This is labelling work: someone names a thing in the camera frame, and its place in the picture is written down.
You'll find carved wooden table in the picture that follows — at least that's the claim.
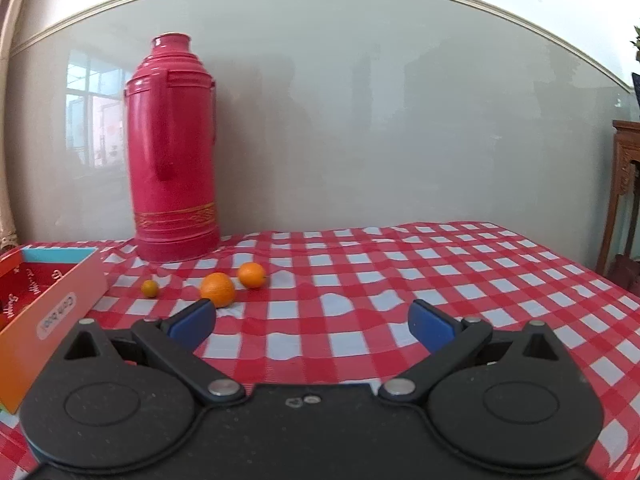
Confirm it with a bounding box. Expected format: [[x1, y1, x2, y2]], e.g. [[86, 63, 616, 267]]
[[597, 120, 640, 296]]

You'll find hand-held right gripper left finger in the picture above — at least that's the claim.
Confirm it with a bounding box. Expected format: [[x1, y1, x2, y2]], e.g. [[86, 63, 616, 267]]
[[60, 298, 247, 406]]

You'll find small orange tangerine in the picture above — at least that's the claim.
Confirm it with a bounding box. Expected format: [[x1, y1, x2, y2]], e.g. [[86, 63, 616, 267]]
[[200, 272, 236, 309], [237, 262, 267, 289]]

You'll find colourful cardboard box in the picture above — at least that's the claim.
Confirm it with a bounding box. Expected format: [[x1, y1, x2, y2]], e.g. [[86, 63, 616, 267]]
[[0, 245, 110, 415]]

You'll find red white checkered tablecloth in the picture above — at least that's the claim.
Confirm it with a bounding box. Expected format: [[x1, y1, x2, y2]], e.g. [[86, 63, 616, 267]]
[[0, 221, 640, 480]]

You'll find red thermos flask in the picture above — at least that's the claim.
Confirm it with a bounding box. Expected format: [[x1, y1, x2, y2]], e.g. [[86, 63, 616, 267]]
[[124, 33, 221, 263]]

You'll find beige curtain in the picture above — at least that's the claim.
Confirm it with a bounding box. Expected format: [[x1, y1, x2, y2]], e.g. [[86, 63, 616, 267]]
[[0, 0, 31, 252]]

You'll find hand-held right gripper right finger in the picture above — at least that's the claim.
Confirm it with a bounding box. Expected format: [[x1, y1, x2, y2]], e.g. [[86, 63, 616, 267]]
[[378, 299, 563, 403]]

